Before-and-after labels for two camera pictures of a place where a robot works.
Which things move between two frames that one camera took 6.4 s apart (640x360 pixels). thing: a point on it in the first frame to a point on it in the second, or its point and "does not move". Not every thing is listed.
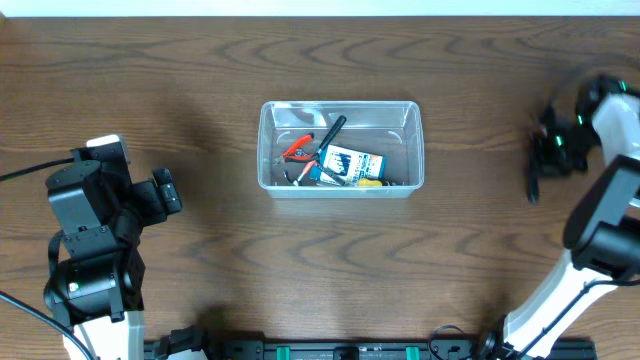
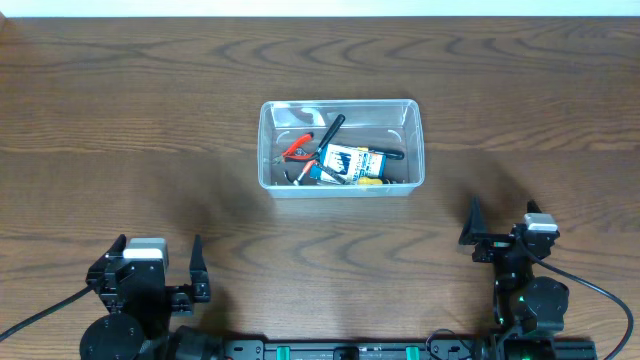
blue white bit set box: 349,164 does not move
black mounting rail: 192,343 does not move
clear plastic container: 341,149 does not move
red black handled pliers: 295,152 does not move
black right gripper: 551,164 to 474,232
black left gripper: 151,212 to 181,303
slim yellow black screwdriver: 534,169 to 390,154
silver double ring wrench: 333,174 does not move
